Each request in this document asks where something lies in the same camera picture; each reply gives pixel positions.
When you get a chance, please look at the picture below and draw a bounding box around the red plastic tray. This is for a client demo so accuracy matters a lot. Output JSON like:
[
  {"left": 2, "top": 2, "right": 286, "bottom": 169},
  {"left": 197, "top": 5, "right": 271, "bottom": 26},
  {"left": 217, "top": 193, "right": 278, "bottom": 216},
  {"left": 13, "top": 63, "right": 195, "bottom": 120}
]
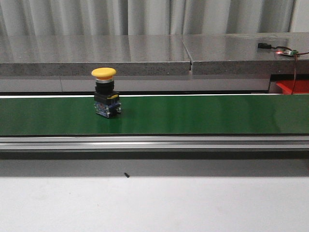
[{"left": 276, "top": 80, "right": 309, "bottom": 95}]

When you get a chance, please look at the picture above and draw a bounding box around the black plug connector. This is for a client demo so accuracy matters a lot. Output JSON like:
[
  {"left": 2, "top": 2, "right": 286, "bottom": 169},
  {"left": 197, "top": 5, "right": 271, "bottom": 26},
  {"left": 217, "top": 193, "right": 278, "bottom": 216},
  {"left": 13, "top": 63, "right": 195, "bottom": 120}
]
[{"left": 257, "top": 43, "right": 272, "bottom": 49}]

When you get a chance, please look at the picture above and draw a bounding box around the green conveyor belt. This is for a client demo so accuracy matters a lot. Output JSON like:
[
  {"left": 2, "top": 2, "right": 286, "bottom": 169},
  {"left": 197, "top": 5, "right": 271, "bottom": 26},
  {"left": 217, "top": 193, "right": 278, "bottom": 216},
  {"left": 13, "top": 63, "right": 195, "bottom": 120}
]
[{"left": 0, "top": 95, "right": 309, "bottom": 136}]

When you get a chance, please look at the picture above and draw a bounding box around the aluminium conveyor frame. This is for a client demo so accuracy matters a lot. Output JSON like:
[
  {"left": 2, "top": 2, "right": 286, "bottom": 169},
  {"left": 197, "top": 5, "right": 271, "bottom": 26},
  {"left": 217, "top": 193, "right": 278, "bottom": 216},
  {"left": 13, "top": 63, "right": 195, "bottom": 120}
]
[{"left": 0, "top": 93, "right": 309, "bottom": 153}]

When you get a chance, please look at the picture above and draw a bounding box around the pale yellow push button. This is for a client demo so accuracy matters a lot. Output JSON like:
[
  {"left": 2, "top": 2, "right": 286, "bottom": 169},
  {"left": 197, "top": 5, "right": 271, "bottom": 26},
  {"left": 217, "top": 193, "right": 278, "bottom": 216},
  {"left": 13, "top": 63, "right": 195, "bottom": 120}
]
[{"left": 91, "top": 67, "right": 121, "bottom": 118}]

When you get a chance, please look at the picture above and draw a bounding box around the red black power cable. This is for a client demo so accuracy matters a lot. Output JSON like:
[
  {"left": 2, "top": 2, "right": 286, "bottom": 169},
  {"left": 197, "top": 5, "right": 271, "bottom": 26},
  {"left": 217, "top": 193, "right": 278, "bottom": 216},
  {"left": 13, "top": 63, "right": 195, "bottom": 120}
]
[{"left": 269, "top": 45, "right": 309, "bottom": 95}]

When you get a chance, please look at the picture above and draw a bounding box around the grey curtain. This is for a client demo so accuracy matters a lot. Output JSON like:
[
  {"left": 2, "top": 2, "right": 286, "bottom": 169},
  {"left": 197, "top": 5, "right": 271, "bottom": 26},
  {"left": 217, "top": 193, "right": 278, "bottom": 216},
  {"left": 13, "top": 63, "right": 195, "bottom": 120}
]
[{"left": 0, "top": 0, "right": 309, "bottom": 36}]

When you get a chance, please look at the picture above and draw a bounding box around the grey granite counter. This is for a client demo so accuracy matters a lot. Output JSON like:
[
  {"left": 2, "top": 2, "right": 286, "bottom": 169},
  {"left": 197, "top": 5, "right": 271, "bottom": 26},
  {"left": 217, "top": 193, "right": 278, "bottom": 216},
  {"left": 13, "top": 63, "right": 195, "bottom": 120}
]
[{"left": 0, "top": 32, "right": 309, "bottom": 76}]

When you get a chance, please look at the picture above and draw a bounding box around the small green circuit board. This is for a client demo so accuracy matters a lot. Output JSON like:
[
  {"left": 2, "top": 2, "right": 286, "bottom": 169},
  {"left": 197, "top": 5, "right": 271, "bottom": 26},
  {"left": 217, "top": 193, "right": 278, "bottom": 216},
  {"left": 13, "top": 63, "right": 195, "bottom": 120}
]
[{"left": 275, "top": 48, "right": 298, "bottom": 57}]

